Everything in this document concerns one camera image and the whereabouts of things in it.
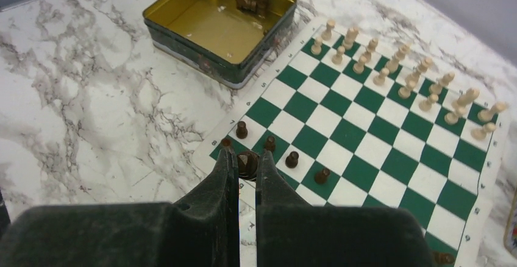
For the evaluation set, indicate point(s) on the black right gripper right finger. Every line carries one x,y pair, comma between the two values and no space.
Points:
291,232

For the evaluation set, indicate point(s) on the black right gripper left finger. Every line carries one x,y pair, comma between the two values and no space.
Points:
200,229

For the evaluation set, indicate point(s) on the dark brown pawn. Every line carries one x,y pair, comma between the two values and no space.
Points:
241,130
292,159
443,258
322,176

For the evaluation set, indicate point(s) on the dark brown rook corner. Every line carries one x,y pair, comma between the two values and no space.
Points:
226,143

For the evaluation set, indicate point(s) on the green white chess board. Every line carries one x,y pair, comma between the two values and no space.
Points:
341,139

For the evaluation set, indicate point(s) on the gold tin with dark pieces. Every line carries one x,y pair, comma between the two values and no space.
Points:
216,38

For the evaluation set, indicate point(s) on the light wooden chess pieces row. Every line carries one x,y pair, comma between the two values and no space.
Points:
402,107

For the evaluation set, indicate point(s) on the dark chess pieces in tin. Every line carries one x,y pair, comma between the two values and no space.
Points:
258,7

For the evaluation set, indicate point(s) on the empty gold tin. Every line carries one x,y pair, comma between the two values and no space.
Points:
509,240

